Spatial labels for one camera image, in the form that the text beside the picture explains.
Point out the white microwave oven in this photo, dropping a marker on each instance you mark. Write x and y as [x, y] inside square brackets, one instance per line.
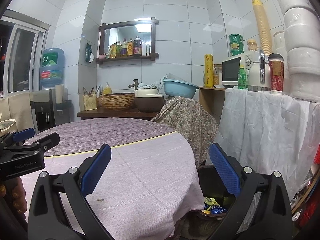
[231, 65]

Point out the green instant noodle cups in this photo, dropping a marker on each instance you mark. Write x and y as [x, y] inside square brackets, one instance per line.
[236, 44]

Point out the yellow wrap roll box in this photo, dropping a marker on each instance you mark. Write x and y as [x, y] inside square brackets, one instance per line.
[208, 70]

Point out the light blue plastic basin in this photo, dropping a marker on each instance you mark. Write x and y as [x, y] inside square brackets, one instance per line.
[179, 88]

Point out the floral cloth cover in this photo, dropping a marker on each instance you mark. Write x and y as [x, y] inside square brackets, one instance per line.
[188, 117]

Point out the red paper cup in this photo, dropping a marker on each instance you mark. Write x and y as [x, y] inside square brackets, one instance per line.
[276, 64]

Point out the yellow soap dispenser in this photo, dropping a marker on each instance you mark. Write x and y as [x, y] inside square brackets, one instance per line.
[107, 89]

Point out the blue water jug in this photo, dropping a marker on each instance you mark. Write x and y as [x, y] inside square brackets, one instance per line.
[52, 68]

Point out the blue snack wrapper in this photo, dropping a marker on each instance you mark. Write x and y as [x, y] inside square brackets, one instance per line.
[213, 209]

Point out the sliding window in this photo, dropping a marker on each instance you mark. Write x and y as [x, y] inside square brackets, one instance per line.
[21, 54]

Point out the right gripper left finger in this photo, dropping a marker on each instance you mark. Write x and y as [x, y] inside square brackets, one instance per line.
[47, 217]

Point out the tall paper cup stack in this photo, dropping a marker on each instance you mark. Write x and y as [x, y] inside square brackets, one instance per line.
[263, 27]

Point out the white sheet cover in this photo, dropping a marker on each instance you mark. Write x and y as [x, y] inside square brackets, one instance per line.
[270, 132]

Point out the dark trash bin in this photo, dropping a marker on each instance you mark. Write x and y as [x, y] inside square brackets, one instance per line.
[202, 223]

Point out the dark soy sauce bottle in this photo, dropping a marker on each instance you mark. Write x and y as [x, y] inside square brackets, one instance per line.
[137, 46]

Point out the brown white rice cooker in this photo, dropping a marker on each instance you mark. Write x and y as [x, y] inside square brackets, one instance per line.
[149, 100]

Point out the wooden counter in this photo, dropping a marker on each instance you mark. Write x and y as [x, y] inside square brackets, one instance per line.
[126, 113]

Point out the yellow snack packet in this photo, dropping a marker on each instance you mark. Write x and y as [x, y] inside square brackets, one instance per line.
[210, 201]

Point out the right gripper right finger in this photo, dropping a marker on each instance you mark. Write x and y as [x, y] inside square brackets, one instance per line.
[272, 218]

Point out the purple table cloth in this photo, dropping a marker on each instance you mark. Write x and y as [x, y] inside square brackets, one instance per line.
[151, 182]

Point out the brass faucet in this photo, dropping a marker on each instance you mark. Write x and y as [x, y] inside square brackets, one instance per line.
[134, 85]

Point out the white bowl stack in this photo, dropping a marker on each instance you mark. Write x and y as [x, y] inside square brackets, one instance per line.
[302, 44]

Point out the wooden framed mirror shelf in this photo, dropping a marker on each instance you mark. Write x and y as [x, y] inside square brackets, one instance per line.
[116, 40]

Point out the beige utensil holder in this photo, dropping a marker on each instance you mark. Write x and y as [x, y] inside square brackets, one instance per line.
[90, 102]

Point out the green soda bottle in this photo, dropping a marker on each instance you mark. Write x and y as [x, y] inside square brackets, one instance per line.
[242, 78]

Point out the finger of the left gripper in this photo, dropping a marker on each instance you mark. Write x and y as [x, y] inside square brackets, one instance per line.
[23, 135]
[42, 145]

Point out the water dispenser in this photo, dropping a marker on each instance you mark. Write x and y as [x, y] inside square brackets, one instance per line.
[48, 113]

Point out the woven basket sink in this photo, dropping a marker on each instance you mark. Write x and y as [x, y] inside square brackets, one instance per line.
[117, 101]

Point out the white electric kettle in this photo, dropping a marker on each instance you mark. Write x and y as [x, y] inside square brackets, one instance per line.
[259, 77]

